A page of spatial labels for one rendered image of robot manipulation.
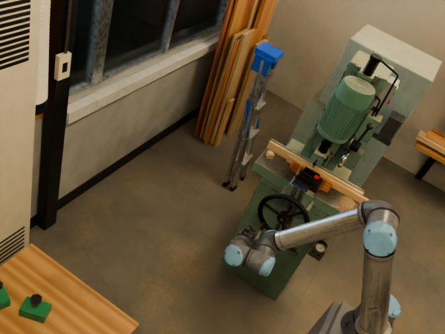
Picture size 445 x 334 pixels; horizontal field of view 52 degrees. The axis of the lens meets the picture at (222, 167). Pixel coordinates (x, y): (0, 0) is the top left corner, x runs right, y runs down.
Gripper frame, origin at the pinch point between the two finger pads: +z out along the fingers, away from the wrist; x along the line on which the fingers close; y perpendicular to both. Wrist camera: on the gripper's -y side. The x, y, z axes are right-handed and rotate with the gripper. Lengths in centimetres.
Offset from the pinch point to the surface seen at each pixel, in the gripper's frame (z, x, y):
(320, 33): 260, 52, 105
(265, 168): 25.8, 12.4, 26.1
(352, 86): 15, -7, 87
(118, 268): 14, 62, -74
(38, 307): -75, 57, -45
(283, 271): 47, -26, -32
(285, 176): 27.8, 0.8, 27.3
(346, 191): 39, -32, 34
